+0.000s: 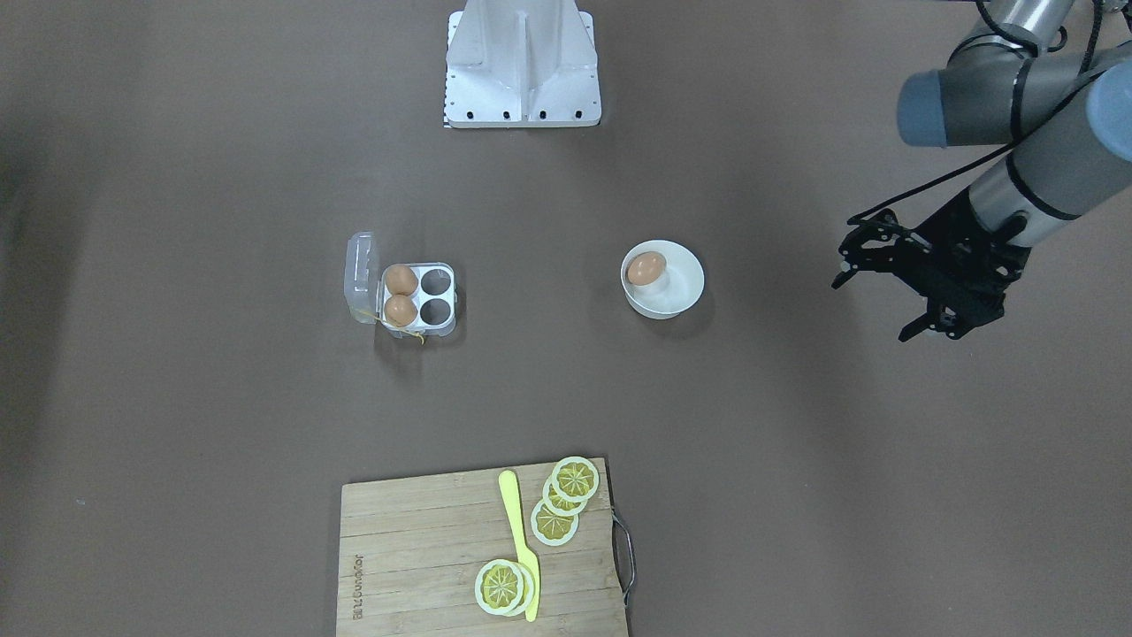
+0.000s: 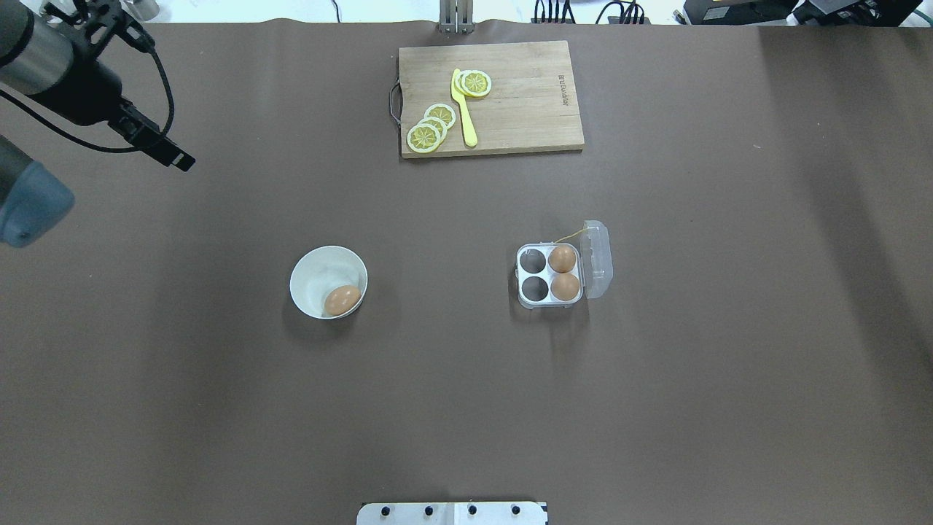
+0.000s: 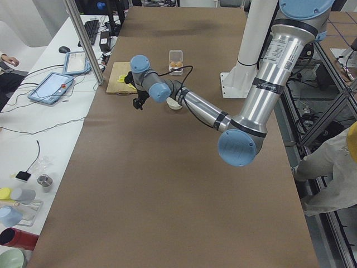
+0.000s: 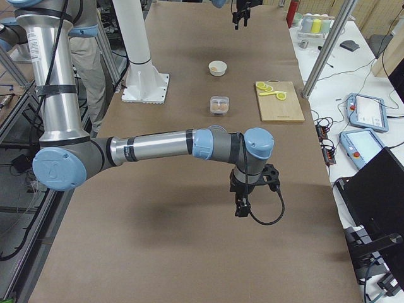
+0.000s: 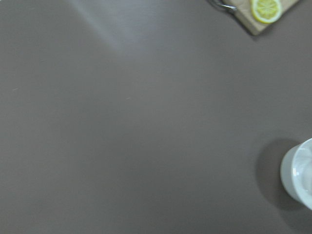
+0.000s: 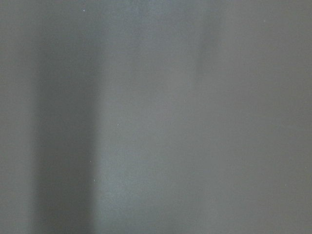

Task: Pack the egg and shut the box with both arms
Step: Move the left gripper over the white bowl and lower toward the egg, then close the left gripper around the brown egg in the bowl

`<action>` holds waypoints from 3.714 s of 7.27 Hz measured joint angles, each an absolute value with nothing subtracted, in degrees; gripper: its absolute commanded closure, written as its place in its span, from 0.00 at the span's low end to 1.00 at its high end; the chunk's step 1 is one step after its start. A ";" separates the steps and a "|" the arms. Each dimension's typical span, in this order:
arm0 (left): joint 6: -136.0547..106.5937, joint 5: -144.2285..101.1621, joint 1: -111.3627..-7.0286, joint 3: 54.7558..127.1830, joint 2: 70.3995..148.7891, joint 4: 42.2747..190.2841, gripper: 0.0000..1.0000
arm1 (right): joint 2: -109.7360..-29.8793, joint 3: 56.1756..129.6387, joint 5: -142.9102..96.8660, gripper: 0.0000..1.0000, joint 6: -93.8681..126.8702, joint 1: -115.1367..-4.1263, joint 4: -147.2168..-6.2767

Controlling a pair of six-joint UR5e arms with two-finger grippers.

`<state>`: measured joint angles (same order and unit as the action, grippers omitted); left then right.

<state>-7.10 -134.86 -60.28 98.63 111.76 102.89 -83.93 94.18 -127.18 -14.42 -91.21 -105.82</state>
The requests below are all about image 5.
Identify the lemon slice top of stack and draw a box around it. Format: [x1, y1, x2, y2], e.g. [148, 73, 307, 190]
[251, 0, 282, 24]

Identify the wooden cutting board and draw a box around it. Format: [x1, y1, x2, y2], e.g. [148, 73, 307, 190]
[208, 0, 299, 36]

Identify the white round bowl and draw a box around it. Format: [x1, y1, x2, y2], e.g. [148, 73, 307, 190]
[280, 139, 312, 209]

